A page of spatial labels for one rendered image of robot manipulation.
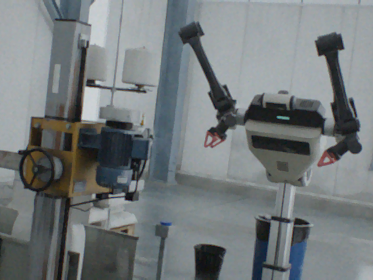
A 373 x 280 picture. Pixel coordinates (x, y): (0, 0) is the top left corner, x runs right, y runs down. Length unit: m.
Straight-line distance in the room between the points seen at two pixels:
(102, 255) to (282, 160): 1.13
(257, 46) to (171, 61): 1.69
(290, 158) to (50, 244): 1.23
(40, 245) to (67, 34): 0.89
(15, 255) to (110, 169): 0.81
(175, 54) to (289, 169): 8.63
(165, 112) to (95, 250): 8.27
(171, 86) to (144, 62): 8.93
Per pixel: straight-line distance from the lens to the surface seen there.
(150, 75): 2.58
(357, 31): 10.77
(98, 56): 2.73
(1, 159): 3.33
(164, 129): 11.51
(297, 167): 3.02
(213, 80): 2.79
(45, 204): 2.58
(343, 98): 2.58
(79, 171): 2.55
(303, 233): 4.85
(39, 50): 8.57
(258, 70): 11.11
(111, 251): 3.34
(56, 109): 2.54
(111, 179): 2.46
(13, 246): 3.04
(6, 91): 8.12
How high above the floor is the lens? 1.44
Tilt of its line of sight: 3 degrees down
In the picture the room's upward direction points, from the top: 7 degrees clockwise
